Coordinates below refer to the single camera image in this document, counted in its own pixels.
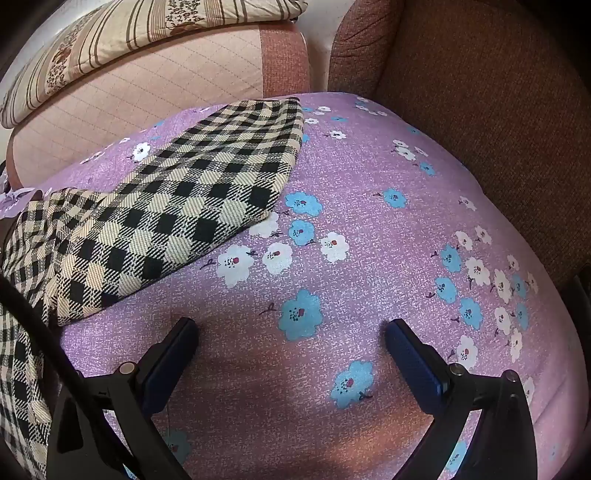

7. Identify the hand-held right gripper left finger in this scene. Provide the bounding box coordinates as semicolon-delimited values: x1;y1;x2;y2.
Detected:
46;317;200;480

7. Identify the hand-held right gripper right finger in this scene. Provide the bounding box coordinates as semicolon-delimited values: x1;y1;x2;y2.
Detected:
385;318;539;480

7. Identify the black cream checkered coat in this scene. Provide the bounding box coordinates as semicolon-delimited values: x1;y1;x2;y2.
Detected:
0;96;306;480

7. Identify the purple floral bedsheet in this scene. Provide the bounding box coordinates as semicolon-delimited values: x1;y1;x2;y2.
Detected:
0;90;583;480

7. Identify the striped floral pillow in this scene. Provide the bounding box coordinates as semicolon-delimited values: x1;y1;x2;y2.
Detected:
0;0;309;130

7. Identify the black cable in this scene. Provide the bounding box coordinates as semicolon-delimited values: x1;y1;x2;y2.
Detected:
0;270;182;480

